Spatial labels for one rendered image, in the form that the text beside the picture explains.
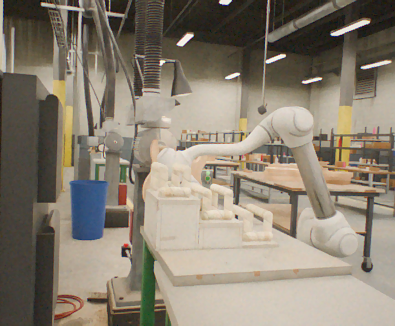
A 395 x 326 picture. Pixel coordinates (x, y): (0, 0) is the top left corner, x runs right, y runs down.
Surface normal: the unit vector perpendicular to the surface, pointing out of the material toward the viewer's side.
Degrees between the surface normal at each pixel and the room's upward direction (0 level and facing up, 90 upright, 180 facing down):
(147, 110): 90
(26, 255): 90
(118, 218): 90
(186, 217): 90
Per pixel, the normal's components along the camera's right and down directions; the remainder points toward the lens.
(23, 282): 0.29, 0.07
